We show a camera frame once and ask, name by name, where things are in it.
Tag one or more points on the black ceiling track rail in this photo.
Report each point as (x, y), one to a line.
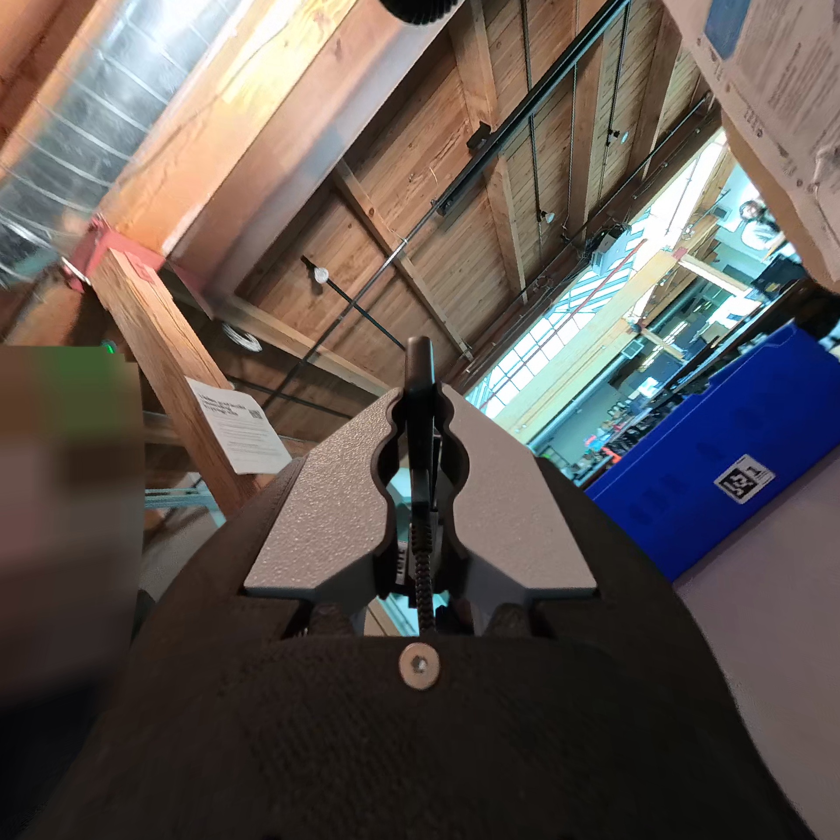
(469, 172)

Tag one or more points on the silver ventilation duct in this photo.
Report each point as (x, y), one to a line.
(98, 131)

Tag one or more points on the white paper notice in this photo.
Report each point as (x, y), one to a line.
(239, 426)

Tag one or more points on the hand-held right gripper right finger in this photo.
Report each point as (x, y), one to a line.
(525, 525)

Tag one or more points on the wooden document stand with papers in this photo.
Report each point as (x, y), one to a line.
(774, 98)

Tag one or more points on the thick wooden column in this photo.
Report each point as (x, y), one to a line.
(164, 367)

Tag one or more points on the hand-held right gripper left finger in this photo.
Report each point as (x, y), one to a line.
(315, 525)

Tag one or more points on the blue plastic bin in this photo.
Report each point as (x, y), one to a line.
(722, 446)

